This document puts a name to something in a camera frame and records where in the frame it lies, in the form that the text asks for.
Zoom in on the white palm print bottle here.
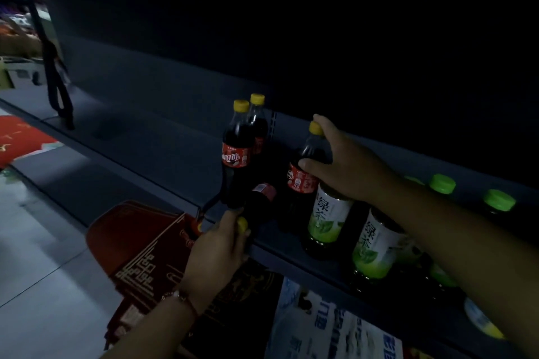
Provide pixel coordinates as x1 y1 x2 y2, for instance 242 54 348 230
463 297 506 340

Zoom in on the beaded wrist bracelet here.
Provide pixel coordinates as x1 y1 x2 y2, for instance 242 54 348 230
161 289 201 321

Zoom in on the black hanging strap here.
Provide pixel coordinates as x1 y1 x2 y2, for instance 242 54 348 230
19 0 76 131

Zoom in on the dark grey metal shelf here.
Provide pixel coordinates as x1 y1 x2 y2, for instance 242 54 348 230
0 0 539 359

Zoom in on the small yellow-capped cola bottle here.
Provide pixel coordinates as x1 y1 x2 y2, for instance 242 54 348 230
280 121 334 242
221 99 255 210
248 93 270 162
235 182 277 246

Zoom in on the person's left forearm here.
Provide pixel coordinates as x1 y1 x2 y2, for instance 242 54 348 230
101 293 199 359

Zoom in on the person's right hand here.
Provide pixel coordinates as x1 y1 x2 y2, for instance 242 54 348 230
297 113 400 205

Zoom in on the person's right forearm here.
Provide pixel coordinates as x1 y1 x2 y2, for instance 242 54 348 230
378 177 539 357

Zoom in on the person's left hand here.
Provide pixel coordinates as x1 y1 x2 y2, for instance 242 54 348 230
179 209 253 314

